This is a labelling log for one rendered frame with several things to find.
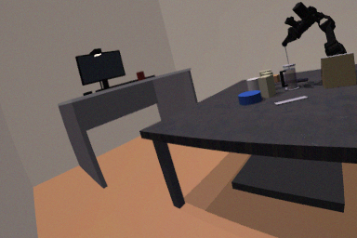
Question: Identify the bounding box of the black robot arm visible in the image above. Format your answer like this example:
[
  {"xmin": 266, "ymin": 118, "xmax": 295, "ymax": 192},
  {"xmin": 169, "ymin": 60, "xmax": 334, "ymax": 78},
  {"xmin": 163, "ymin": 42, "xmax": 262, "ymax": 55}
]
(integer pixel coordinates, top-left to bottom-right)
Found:
[{"xmin": 284, "ymin": 2, "xmax": 347, "ymax": 57}]

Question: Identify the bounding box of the grey cylinder with white top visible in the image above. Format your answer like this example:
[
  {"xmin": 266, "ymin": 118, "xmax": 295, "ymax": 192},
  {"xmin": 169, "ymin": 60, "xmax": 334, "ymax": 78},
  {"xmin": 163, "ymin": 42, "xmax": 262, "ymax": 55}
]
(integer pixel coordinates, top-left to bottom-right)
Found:
[{"xmin": 246, "ymin": 77, "xmax": 260, "ymax": 91}]

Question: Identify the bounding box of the dark grey flat shelf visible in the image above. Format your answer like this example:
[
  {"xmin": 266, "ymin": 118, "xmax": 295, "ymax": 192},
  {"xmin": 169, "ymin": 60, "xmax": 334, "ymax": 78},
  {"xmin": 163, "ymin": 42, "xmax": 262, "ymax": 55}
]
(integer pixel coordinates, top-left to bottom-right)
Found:
[{"xmin": 231, "ymin": 154, "xmax": 345, "ymax": 213}]

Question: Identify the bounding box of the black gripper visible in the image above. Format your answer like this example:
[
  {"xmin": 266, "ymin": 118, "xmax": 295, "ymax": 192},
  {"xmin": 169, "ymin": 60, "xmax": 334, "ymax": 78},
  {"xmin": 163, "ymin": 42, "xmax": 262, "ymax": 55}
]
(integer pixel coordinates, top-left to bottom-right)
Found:
[{"xmin": 283, "ymin": 20, "xmax": 310, "ymax": 44}]

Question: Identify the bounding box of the blue cylinder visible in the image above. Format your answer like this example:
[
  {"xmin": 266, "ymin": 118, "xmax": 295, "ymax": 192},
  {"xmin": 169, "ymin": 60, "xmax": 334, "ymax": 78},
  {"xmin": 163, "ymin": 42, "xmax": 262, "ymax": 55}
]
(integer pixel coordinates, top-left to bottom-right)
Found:
[{"xmin": 238, "ymin": 90, "xmax": 262, "ymax": 106}]

